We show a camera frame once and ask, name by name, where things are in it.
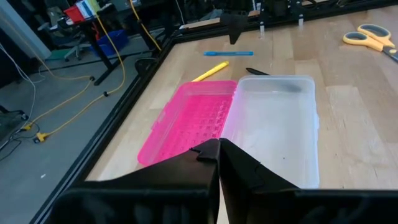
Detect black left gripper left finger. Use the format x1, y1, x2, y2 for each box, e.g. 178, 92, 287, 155
49, 138, 221, 224

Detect yellow highlighter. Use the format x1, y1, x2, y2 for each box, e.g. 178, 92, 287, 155
192, 60, 230, 83

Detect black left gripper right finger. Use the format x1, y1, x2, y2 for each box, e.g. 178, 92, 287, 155
219, 138, 398, 224

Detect blue plastic bin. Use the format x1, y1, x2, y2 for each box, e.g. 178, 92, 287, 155
89, 29, 130, 57

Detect blue white box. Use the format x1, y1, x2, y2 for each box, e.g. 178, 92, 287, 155
75, 0, 94, 19

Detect black desk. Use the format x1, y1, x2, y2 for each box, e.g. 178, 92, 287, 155
57, 12, 127, 86

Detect yellow handled scissors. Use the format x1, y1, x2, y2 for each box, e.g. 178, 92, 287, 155
342, 24, 398, 63

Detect pale green container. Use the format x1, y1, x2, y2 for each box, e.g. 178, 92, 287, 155
86, 0, 102, 13

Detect grey office chair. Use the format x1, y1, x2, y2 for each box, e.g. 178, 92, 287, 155
39, 6, 91, 62

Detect yellow extension cable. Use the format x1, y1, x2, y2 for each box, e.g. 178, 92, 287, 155
129, 0, 163, 52
32, 12, 126, 144
21, 63, 96, 131

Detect white cable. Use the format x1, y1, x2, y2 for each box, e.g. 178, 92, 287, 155
0, 42, 37, 128

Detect red box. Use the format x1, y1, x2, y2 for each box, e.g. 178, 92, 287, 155
63, 5, 85, 23

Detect black pen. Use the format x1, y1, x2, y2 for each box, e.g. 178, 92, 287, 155
245, 67, 271, 77

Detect clear supply box pink lid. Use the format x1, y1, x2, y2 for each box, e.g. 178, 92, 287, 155
137, 74, 320, 190

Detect black aluminium table frame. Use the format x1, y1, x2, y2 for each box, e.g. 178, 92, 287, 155
29, 0, 398, 224

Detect blue pen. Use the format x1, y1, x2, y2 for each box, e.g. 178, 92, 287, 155
203, 51, 254, 57

